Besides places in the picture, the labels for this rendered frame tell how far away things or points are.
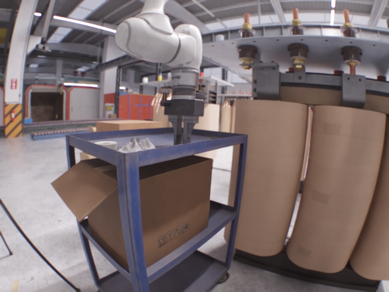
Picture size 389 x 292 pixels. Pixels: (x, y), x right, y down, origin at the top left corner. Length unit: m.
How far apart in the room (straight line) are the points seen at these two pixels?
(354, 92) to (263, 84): 0.46
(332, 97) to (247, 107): 0.46
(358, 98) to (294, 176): 0.51
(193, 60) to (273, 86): 0.53
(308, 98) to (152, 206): 0.90
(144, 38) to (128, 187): 0.35
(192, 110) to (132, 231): 0.37
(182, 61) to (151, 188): 0.37
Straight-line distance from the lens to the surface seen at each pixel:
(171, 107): 0.64
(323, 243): 1.14
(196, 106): 0.58
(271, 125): 0.98
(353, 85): 1.03
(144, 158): 0.43
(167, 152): 0.48
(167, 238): 0.68
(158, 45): 0.53
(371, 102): 1.14
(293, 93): 1.10
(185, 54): 0.59
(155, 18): 0.55
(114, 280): 1.17
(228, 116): 7.02
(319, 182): 1.01
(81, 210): 0.49
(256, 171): 1.02
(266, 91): 1.03
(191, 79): 0.60
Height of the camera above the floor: 0.99
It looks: 10 degrees down
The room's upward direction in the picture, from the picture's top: 3 degrees clockwise
